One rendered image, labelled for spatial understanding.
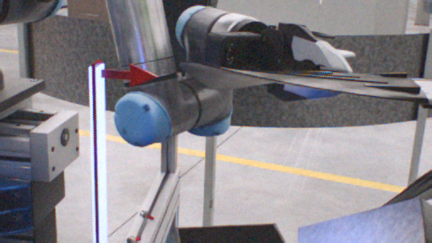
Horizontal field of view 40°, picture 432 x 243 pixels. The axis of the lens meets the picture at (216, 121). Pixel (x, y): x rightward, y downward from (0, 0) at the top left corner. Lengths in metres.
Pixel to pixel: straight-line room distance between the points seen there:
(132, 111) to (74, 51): 1.99
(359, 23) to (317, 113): 4.20
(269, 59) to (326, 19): 6.03
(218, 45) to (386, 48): 1.98
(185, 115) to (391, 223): 0.34
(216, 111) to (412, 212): 0.38
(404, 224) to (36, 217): 0.70
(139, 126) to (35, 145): 0.30
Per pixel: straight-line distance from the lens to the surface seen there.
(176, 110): 0.81
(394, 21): 4.93
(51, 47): 2.89
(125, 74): 0.61
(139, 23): 0.79
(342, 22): 6.73
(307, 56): 0.69
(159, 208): 1.05
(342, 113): 2.60
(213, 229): 0.95
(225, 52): 0.70
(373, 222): 0.63
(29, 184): 1.07
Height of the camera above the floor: 1.32
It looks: 17 degrees down
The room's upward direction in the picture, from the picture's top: 2 degrees clockwise
